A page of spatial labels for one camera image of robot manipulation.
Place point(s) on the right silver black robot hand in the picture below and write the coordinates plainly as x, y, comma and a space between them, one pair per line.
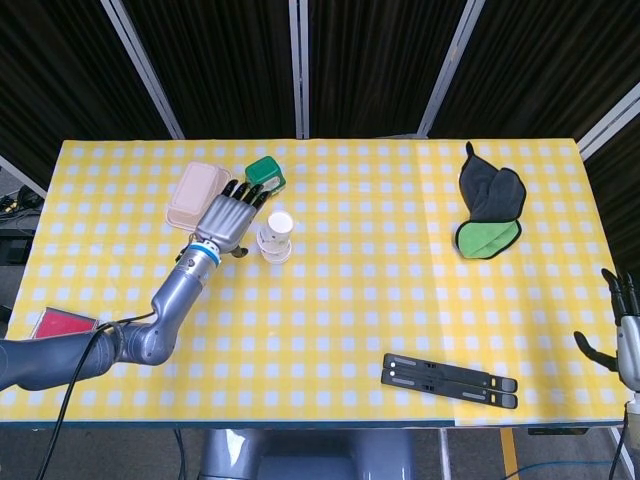
630, 345

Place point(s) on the red flat card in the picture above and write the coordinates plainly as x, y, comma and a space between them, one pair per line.
62, 324

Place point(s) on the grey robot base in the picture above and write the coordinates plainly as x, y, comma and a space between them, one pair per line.
310, 455

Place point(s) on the pink lidded lunch box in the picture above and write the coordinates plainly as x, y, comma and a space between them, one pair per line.
192, 195

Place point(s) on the black folding stand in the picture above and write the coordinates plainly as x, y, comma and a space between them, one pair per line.
450, 380

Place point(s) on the grey and green cloth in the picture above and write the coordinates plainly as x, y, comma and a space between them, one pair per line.
492, 200

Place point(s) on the white table leg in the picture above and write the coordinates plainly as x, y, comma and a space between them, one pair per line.
445, 455

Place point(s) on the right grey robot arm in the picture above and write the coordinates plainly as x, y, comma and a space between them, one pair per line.
635, 407

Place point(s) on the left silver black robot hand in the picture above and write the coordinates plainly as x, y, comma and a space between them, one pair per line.
225, 220

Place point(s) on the green square tin box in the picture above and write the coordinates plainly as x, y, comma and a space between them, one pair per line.
264, 172

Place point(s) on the black partition panel white frame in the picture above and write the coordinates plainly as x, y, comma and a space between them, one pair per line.
620, 200
540, 65
370, 65
50, 75
22, 176
225, 65

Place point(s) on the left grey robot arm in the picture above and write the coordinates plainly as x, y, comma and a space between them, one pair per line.
150, 340

